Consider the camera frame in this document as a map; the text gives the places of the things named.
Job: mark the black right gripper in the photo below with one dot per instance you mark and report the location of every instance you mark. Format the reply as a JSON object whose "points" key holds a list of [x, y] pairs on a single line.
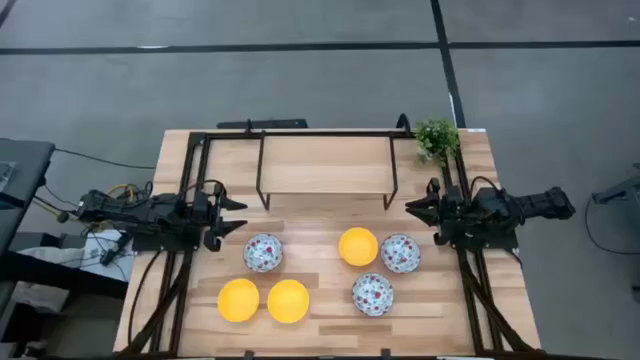
{"points": [[447, 215]]}

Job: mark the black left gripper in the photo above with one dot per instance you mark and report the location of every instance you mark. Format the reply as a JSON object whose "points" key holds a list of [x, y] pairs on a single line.
{"points": [[210, 215]]}

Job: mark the yellow mini bowl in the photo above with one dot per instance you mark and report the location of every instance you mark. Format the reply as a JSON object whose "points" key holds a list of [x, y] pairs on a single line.
{"points": [[288, 301], [238, 300], [358, 246]]}

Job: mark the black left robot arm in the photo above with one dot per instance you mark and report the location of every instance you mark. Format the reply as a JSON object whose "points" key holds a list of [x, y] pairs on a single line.
{"points": [[130, 210]]}

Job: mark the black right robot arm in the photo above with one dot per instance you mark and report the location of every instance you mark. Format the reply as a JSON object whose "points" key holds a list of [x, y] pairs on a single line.
{"points": [[525, 205]]}

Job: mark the small green plant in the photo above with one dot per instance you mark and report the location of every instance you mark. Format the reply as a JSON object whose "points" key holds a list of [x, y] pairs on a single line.
{"points": [[437, 140]]}

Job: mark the black curved hook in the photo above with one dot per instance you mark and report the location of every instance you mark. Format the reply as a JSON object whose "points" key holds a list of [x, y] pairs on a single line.
{"points": [[403, 122]]}

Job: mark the black flat bar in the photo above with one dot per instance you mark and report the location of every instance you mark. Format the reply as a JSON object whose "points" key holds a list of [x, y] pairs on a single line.
{"points": [[265, 124]]}

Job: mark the wooden shelf black metal legs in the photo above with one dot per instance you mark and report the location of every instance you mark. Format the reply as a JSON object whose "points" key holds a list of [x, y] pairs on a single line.
{"points": [[325, 170]]}

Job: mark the black power adapter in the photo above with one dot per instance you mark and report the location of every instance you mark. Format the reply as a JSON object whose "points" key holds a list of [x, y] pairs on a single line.
{"points": [[107, 257]]}

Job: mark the black low bench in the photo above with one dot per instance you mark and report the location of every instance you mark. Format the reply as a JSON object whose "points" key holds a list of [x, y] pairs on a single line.
{"points": [[75, 282]]}

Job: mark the white cloth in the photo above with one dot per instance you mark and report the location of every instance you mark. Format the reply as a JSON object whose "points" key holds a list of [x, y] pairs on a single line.
{"points": [[55, 256]]}

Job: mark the grey chair base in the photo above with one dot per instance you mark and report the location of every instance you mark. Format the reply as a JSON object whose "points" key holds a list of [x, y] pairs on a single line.
{"points": [[620, 190]]}

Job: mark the crumpled white bag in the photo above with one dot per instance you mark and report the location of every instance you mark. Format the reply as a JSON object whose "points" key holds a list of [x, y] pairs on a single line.
{"points": [[40, 297]]}

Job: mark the dark grey side table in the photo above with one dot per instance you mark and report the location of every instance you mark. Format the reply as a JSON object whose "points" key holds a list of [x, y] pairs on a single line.
{"points": [[25, 170]]}

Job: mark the clear plastic item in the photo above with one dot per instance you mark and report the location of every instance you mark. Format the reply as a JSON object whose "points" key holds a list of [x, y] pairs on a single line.
{"points": [[6, 175]]}

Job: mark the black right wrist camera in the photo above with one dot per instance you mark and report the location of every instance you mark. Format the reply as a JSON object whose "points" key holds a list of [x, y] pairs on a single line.
{"points": [[433, 187]]}

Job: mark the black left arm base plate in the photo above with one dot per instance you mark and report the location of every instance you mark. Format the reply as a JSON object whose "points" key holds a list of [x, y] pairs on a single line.
{"points": [[165, 244]]}

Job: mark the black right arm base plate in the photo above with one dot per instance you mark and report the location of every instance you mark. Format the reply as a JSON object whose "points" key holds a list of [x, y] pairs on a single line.
{"points": [[500, 242]]}

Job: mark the black metal table frame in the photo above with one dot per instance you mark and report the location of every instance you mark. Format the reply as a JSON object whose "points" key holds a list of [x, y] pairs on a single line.
{"points": [[325, 134]]}

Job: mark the small black edge bracket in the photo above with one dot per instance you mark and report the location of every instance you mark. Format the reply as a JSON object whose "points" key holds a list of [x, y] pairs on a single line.
{"points": [[385, 354], [249, 355]]}

